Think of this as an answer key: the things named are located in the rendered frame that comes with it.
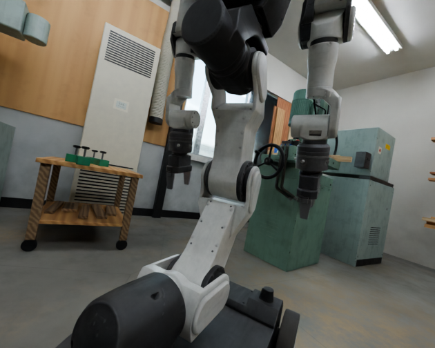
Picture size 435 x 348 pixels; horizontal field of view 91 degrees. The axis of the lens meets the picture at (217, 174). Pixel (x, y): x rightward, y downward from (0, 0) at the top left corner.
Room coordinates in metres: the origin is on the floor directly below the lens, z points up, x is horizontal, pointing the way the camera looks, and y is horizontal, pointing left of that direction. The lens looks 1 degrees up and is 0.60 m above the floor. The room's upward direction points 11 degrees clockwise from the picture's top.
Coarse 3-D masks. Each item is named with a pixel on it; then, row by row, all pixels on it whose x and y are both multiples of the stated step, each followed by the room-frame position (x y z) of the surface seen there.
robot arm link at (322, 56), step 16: (320, 16) 0.54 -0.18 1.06; (336, 16) 0.51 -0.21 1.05; (304, 32) 0.55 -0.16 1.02; (320, 32) 0.52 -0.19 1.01; (336, 32) 0.52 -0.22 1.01; (304, 48) 0.60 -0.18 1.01; (320, 48) 0.53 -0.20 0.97; (336, 48) 0.53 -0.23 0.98; (320, 64) 0.53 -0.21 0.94; (320, 80) 0.54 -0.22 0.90
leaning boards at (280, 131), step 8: (280, 104) 3.49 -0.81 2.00; (288, 104) 3.58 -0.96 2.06; (280, 112) 3.42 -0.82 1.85; (288, 112) 3.59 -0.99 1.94; (272, 120) 3.37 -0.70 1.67; (280, 120) 3.43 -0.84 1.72; (288, 120) 3.57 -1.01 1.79; (272, 128) 3.37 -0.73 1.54; (280, 128) 3.43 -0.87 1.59; (288, 128) 3.58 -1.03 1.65; (272, 136) 3.38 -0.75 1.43; (280, 136) 3.44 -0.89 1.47; (288, 136) 3.57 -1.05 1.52; (280, 144) 3.50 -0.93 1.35
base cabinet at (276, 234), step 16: (272, 192) 1.81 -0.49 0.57; (320, 192) 1.86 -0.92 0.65; (256, 208) 1.91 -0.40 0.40; (272, 208) 1.79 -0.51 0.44; (288, 208) 1.68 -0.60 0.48; (320, 208) 1.89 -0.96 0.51; (256, 224) 1.89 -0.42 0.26; (272, 224) 1.77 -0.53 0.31; (288, 224) 1.66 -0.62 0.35; (304, 224) 1.73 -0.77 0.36; (320, 224) 1.94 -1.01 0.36; (256, 240) 1.86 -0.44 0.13; (272, 240) 1.75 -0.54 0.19; (288, 240) 1.65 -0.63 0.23; (304, 240) 1.77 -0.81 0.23; (320, 240) 1.98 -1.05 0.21; (256, 256) 1.84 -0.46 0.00; (272, 256) 1.73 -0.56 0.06; (288, 256) 1.63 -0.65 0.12; (304, 256) 1.80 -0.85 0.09
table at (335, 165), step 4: (264, 156) 1.92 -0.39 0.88; (268, 156) 1.90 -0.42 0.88; (272, 156) 1.86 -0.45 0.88; (276, 156) 1.72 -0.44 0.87; (276, 160) 1.83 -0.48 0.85; (288, 160) 1.64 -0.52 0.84; (292, 160) 1.61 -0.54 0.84; (332, 160) 1.54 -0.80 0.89; (328, 164) 1.50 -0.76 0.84; (332, 164) 1.55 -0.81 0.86; (336, 164) 1.60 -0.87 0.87; (328, 168) 1.67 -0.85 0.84; (332, 168) 1.63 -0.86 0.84; (336, 168) 1.61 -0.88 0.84
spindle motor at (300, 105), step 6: (300, 90) 1.83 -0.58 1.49; (294, 96) 1.88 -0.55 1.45; (300, 96) 1.83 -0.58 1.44; (294, 102) 1.87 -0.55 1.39; (300, 102) 1.83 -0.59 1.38; (306, 102) 1.82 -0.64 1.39; (312, 102) 1.85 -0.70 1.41; (294, 108) 1.86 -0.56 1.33; (300, 108) 1.82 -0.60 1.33; (306, 108) 1.81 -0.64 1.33; (294, 114) 1.85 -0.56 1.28; (300, 114) 1.82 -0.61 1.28; (306, 114) 1.82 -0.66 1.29
